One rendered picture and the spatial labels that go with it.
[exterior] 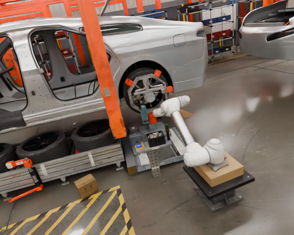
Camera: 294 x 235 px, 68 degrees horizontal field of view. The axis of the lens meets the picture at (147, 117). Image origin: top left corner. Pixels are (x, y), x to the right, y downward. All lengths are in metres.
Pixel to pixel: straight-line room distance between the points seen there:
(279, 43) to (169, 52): 2.05
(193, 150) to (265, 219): 0.89
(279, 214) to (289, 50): 2.79
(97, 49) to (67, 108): 1.08
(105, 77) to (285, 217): 2.22
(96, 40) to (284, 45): 3.13
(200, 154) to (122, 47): 1.71
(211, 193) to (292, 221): 0.73
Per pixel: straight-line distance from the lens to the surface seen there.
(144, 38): 3.03
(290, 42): 4.39
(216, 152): 2.13
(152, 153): 2.63
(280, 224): 2.42
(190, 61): 3.24
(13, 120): 3.40
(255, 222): 2.39
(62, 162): 3.06
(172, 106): 2.26
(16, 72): 5.57
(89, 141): 3.00
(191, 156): 2.06
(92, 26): 2.44
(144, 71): 3.06
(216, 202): 2.45
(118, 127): 2.70
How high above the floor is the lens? 1.82
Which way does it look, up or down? 24 degrees down
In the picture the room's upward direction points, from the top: 11 degrees counter-clockwise
